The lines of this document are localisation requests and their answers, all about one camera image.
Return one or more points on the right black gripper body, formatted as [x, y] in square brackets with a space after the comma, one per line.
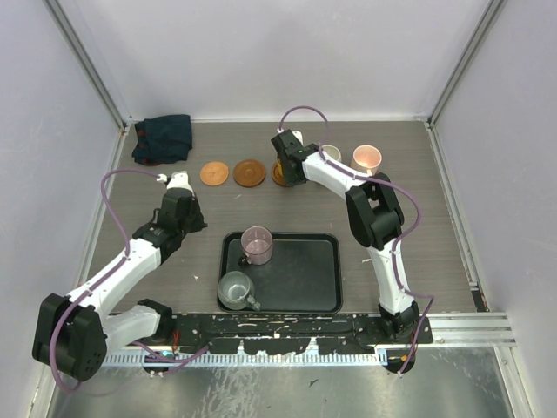
[293, 179]

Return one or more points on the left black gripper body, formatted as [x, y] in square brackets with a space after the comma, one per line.
[194, 222]

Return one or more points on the yellow mug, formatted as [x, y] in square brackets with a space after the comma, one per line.
[279, 167]

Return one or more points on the dark wooden coaster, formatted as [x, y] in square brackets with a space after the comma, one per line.
[277, 180]
[249, 173]

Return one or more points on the white speckled mug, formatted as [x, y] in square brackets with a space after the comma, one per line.
[332, 152]

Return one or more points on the light orange coaster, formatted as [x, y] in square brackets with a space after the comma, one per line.
[214, 173]

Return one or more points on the pink ceramic mug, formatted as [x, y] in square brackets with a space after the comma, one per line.
[366, 159]

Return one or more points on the purple mug black handle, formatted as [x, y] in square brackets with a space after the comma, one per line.
[257, 245]

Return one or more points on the grey stoneware mug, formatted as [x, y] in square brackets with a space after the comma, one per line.
[236, 292]

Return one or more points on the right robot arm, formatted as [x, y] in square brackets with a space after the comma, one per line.
[375, 218]

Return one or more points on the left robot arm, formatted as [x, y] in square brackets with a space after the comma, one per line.
[77, 331]

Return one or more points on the dark blue folded cloth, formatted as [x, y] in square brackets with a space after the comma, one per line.
[163, 140]

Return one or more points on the black plastic tray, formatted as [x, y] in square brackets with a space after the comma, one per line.
[303, 275]

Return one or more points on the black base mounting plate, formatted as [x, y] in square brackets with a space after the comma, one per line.
[273, 334]

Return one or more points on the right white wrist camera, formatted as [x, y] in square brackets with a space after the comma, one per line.
[298, 135]

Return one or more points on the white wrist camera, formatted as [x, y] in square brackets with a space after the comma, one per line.
[177, 180]
[298, 135]

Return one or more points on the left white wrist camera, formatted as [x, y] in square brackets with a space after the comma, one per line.
[177, 180]

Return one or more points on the perforated cable duct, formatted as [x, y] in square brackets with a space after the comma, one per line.
[131, 357]

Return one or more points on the aluminium frame rail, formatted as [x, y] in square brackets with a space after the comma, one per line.
[477, 329]

